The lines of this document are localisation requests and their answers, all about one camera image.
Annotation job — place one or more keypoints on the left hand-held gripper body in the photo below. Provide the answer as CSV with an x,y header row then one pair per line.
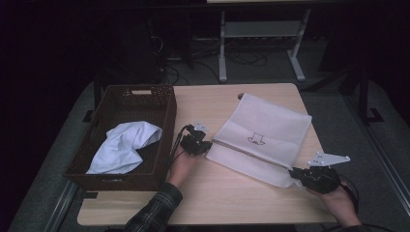
x,y
193,145

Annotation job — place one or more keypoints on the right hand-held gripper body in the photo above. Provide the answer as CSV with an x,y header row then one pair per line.
x,y
322,180

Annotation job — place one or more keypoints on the white mesh laundry bag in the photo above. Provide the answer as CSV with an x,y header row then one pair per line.
x,y
261,129

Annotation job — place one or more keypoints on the white garment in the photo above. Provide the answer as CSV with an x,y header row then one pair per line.
x,y
124,145

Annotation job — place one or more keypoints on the brown woven basket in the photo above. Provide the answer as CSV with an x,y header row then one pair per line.
x,y
129,106

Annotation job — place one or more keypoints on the person's left hand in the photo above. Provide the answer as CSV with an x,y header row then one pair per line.
x,y
181,167

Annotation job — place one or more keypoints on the person's right hand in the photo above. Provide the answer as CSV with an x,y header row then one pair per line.
x,y
338,203

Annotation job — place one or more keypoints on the black metal stand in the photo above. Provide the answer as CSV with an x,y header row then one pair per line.
x,y
364,90

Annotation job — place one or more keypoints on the black table edge clamp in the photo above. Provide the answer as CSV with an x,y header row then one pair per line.
x,y
90,195

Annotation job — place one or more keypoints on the aluminium floor rail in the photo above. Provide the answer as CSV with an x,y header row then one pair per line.
x,y
380,154
61,206

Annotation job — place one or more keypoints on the black floor bracket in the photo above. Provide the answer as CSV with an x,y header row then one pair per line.
x,y
88,116

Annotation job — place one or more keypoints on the white metal desk frame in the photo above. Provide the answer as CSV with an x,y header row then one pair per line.
x,y
261,29

